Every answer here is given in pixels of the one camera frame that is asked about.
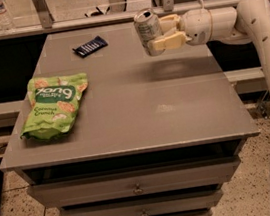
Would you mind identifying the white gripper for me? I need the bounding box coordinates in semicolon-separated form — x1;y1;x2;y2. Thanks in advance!
148;9;213;52

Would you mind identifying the silver 7up soda can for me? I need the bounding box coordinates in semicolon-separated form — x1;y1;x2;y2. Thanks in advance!
133;8;162;57

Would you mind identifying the dark blue snack bar wrapper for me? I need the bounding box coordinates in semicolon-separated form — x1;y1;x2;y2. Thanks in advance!
73;36;108;58

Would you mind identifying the green coconut crunch snack bag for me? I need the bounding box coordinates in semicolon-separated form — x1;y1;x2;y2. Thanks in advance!
21;72;88;141

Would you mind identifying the clear plastic water bottle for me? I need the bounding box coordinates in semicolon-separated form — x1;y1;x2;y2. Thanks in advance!
0;0;16;33

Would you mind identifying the top grey drawer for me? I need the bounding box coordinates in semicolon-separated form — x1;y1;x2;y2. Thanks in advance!
28;157;240;208

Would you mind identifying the middle grey drawer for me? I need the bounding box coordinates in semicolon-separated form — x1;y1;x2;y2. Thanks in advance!
61;189;223;216

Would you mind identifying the white hanging cable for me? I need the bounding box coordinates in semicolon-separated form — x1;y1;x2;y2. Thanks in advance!
196;0;207;12

